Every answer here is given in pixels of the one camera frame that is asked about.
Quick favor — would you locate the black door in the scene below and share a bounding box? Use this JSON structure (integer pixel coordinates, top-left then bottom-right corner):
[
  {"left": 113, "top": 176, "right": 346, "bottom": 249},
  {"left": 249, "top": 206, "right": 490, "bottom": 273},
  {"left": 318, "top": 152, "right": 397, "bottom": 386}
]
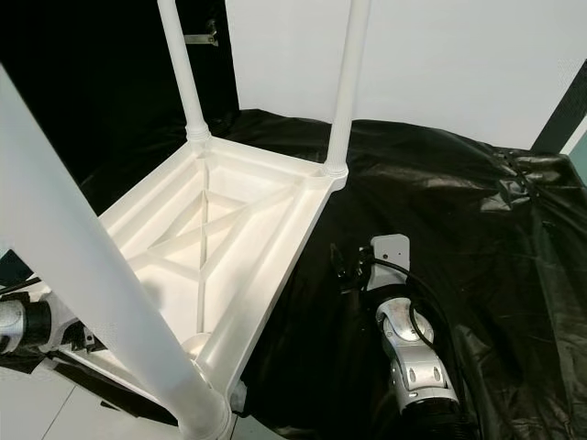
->
[{"left": 0, "top": 0, "right": 230, "bottom": 212}]

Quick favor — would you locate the black plastic cover sheet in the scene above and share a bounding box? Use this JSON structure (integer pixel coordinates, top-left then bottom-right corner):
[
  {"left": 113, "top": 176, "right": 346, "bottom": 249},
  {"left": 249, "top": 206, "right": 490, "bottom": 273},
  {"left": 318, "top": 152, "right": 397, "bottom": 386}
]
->
[{"left": 0, "top": 108, "right": 587, "bottom": 440}]

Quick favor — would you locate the dark window frame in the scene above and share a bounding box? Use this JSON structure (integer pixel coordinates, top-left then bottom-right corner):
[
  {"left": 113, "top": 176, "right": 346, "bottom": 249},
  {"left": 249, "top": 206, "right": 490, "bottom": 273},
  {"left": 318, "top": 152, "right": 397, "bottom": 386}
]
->
[{"left": 532, "top": 82, "right": 587, "bottom": 152}]

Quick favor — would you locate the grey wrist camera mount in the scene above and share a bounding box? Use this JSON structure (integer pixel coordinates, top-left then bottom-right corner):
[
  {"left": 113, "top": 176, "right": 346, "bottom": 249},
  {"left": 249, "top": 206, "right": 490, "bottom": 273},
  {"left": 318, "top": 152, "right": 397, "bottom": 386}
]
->
[
  {"left": 49, "top": 295, "right": 93, "bottom": 354},
  {"left": 370, "top": 234, "right": 412, "bottom": 292}
]

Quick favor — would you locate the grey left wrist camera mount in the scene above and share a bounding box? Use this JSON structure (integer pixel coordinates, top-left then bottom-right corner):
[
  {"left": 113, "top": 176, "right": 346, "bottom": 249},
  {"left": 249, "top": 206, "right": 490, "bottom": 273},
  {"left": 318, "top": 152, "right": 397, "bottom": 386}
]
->
[{"left": 49, "top": 295, "right": 93, "bottom": 354}]

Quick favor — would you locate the white plastic children table top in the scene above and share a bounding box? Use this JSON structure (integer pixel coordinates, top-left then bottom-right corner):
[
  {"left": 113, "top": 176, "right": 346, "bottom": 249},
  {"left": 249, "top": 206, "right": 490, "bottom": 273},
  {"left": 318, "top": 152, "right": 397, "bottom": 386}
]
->
[{"left": 5, "top": 136, "right": 349, "bottom": 432}]

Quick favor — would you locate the silver door handle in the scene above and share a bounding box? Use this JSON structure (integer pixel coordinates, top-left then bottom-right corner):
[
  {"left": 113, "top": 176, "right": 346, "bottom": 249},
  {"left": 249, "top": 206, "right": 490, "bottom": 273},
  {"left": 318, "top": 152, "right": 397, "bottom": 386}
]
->
[{"left": 185, "top": 20, "right": 219, "bottom": 47}]

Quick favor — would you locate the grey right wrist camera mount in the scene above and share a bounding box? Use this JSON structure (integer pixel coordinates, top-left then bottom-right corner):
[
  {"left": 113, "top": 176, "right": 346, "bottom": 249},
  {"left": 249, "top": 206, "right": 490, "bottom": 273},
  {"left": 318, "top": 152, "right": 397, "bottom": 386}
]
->
[{"left": 370, "top": 234, "right": 412, "bottom": 292}]

